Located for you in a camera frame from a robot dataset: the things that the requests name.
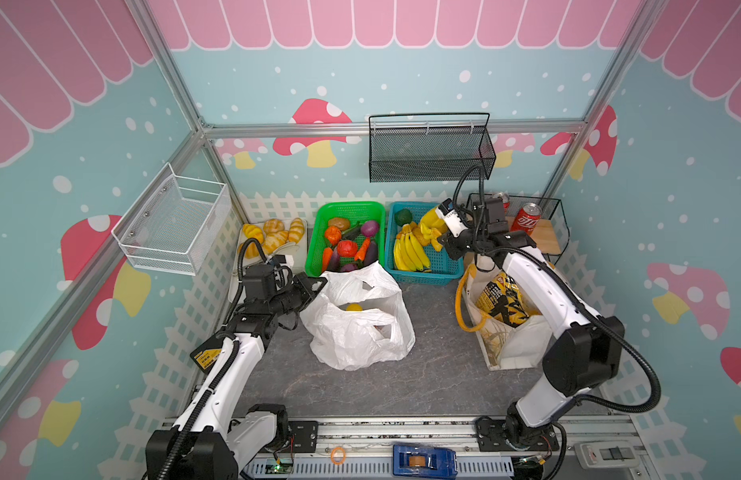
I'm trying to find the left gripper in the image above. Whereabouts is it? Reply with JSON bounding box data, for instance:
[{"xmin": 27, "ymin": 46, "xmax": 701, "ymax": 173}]
[{"xmin": 268, "ymin": 272, "xmax": 328, "ymax": 316}]

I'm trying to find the yellow black snack bag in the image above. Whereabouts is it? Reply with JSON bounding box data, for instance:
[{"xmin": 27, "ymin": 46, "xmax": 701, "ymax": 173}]
[{"xmin": 475, "ymin": 272, "xmax": 540, "ymax": 328}]

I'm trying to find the white plastic grocery bag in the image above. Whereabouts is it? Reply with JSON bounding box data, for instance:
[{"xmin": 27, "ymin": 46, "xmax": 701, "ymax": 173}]
[{"xmin": 300, "ymin": 262, "xmax": 416, "ymax": 371}]

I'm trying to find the white canvas tote bag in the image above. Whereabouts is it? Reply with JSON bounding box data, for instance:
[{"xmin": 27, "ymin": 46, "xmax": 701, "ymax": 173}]
[{"xmin": 455, "ymin": 256, "xmax": 551, "ymax": 371}]

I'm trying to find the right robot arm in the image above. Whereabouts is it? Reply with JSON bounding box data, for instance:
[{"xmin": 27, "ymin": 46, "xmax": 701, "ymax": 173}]
[{"xmin": 435, "ymin": 193, "xmax": 662, "ymax": 450}]

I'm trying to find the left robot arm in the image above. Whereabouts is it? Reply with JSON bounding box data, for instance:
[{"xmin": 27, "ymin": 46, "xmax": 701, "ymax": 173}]
[{"xmin": 144, "ymin": 238, "xmax": 328, "ymax": 479}]

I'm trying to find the white cutting board tray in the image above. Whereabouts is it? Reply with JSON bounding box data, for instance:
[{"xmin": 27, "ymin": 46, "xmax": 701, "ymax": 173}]
[{"xmin": 227, "ymin": 219, "xmax": 310, "ymax": 305}]

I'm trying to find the right red cola can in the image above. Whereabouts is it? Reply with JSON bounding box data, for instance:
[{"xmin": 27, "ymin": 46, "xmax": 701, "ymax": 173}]
[{"xmin": 510, "ymin": 202, "xmax": 542, "ymax": 235}]

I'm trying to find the yellow pear fruit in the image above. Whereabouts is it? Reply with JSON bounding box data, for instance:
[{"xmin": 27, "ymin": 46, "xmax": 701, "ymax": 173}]
[{"xmin": 418, "ymin": 207, "xmax": 447, "ymax": 236}]

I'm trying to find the long orange carrot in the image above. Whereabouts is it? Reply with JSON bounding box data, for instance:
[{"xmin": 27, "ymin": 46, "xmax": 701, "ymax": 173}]
[{"xmin": 322, "ymin": 247, "xmax": 334, "ymax": 272}]

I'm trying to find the teal plastic basket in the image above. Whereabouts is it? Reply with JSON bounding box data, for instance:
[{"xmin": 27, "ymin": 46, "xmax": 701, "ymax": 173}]
[{"xmin": 384, "ymin": 201, "xmax": 464, "ymax": 286}]

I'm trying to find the red tomato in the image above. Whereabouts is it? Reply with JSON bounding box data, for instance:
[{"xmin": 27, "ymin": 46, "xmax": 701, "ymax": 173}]
[{"xmin": 336, "ymin": 240, "xmax": 360, "ymax": 258}]

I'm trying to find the bread loaf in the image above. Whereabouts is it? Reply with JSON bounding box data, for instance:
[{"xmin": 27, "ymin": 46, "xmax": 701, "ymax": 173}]
[{"xmin": 242, "ymin": 224, "xmax": 266, "ymax": 244}]

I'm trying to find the banana bunch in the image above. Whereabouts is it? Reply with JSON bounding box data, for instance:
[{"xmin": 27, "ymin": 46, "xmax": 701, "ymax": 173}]
[{"xmin": 392, "ymin": 232, "xmax": 431, "ymax": 272}]

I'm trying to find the small orange carrot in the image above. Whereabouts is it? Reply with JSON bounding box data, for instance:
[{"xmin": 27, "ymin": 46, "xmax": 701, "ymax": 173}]
[{"xmin": 354, "ymin": 238, "xmax": 372, "ymax": 262}]

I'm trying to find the green avocado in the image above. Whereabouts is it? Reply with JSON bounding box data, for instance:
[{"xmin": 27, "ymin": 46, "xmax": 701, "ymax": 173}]
[{"xmin": 393, "ymin": 208, "xmax": 413, "ymax": 227}]

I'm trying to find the brown potato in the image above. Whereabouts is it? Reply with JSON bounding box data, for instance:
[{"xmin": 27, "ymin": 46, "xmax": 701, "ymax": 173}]
[{"xmin": 328, "ymin": 217, "xmax": 352, "ymax": 231}]

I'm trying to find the dark purple eggplant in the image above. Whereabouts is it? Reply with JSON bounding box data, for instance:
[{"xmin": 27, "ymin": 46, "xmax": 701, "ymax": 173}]
[{"xmin": 364, "ymin": 241, "xmax": 379, "ymax": 267}]

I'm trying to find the purple onion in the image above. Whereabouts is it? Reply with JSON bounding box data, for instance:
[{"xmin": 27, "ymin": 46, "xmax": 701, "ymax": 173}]
[{"xmin": 360, "ymin": 220, "xmax": 380, "ymax": 239}]

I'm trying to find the green plastic basket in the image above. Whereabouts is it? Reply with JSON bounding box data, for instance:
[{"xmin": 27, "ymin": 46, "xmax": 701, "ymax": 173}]
[{"xmin": 304, "ymin": 201, "xmax": 386, "ymax": 277}]

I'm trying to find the orange rubber band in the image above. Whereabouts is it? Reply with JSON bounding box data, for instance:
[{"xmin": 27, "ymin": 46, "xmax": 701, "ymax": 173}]
[{"xmin": 330, "ymin": 446, "xmax": 348, "ymax": 465}]

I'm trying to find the blue tape dispenser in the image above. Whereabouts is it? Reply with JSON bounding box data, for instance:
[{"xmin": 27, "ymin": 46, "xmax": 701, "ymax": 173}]
[{"xmin": 392, "ymin": 444, "xmax": 457, "ymax": 479}]

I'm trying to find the black wire wooden shelf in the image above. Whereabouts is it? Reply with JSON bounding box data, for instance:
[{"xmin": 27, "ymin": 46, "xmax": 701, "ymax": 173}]
[{"xmin": 464, "ymin": 192, "xmax": 570, "ymax": 263}]

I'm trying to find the black mesh wall basket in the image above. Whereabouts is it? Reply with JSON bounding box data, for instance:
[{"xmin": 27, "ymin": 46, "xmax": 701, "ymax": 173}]
[{"xmin": 368, "ymin": 112, "xmax": 496, "ymax": 183}]

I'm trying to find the white wire wall basket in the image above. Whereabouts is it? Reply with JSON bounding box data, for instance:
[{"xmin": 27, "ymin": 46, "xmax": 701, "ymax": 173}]
[{"xmin": 112, "ymin": 164, "xmax": 232, "ymax": 276}]

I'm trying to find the grey switch box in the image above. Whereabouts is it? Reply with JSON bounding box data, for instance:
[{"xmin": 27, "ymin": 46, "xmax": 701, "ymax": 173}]
[{"xmin": 574, "ymin": 441, "xmax": 640, "ymax": 470}]

